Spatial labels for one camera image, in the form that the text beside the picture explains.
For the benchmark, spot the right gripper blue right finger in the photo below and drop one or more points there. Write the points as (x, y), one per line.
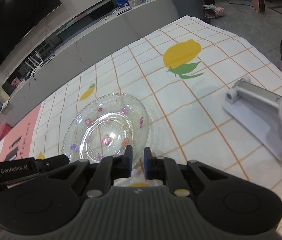
(166, 170)

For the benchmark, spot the pink small heater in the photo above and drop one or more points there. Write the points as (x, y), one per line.
(259, 5)

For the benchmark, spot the white wifi router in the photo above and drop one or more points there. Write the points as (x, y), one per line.
(34, 60)

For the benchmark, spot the checked lemon tablecloth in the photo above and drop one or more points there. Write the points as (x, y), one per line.
(181, 73)

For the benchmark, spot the small clear glass flowered plate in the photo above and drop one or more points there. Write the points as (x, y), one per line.
(105, 127)

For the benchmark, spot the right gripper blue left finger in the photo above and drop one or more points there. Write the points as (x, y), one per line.
(108, 170)

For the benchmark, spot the grey marble tv bench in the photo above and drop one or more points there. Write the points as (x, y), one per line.
(86, 49)

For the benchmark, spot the grey metal tablet stand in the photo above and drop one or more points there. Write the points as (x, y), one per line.
(259, 111)

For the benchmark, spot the pink restaurant placemat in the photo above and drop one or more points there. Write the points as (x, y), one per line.
(16, 144)

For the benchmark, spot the pink plastic basket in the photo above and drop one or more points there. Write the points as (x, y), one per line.
(4, 130)

